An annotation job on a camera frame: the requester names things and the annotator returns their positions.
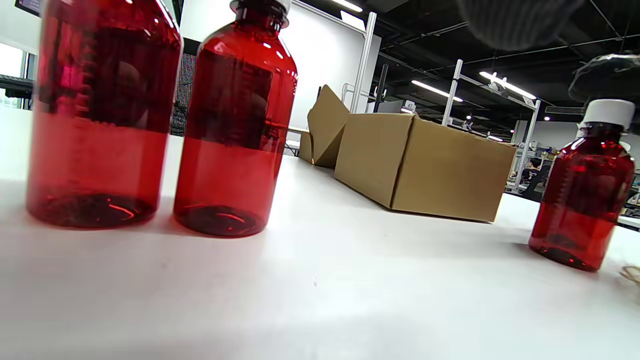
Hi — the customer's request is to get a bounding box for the person's left hand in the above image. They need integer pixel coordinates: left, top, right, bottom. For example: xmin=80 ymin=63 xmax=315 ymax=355
xmin=455 ymin=0 xmax=583 ymax=51

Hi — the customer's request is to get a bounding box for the brown cardboard box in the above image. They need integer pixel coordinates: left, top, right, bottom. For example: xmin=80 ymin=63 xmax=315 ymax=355
xmin=298 ymin=84 xmax=517 ymax=223

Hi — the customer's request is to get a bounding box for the thin jute twine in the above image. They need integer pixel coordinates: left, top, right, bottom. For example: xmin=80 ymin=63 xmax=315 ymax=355
xmin=619 ymin=265 xmax=640 ymax=287

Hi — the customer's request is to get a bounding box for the white metal frame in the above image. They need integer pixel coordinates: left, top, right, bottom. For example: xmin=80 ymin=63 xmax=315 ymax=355
xmin=442 ymin=59 xmax=542 ymax=193
xmin=341 ymin=11 xmax=377 ymax=115

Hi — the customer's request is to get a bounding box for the red bottle with white cap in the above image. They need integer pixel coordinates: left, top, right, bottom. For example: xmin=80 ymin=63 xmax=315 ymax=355
xmin=173 ymin=0 xmax=299 ymax=238
xmin=26 ymin=0 xmax=183 ymax=230
xmin=528 ymin=99 xmax=637 ymax=273

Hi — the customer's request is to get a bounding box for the person's right hand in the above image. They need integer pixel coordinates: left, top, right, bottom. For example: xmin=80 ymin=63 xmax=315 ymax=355
xmin=569 ymin=53 xmax=640 ymax=133

